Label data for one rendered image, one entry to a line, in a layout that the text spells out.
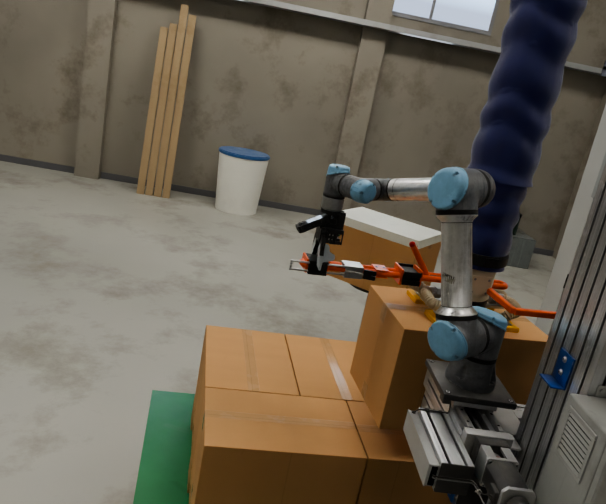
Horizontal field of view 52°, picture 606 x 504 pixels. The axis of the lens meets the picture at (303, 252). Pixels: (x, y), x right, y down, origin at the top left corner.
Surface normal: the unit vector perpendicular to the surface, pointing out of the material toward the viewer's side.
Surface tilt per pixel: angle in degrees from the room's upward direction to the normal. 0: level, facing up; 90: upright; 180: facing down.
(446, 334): 97
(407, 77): 90
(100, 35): 90
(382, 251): 90
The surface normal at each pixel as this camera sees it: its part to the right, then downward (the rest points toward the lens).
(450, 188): -0.75, -0.08
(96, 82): 0.05, 0.29
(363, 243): -0.54, 0.14
